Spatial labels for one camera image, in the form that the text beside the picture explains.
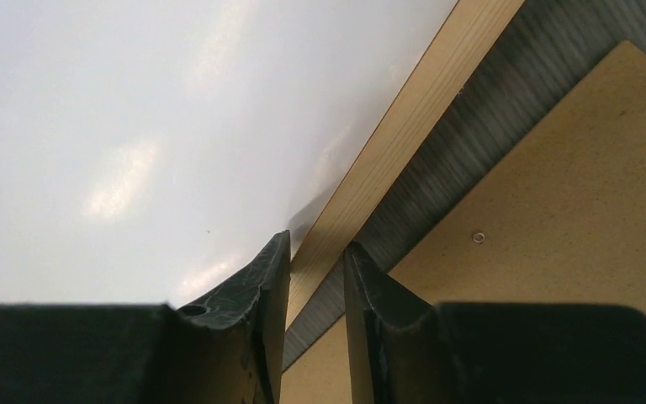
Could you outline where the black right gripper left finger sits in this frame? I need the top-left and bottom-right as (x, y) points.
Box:
(0, 231), (291, 403)

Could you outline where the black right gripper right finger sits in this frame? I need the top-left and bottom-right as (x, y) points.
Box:
(343, 242), (646, 403)

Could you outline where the illustrated photo print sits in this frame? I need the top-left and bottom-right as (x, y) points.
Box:
(0, 1), (454, 306)

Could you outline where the orange wooden picture frame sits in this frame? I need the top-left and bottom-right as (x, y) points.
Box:
(285, 0), (524, 327)

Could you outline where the brown backing board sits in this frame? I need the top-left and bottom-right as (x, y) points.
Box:
(282, 41), (646, 403)

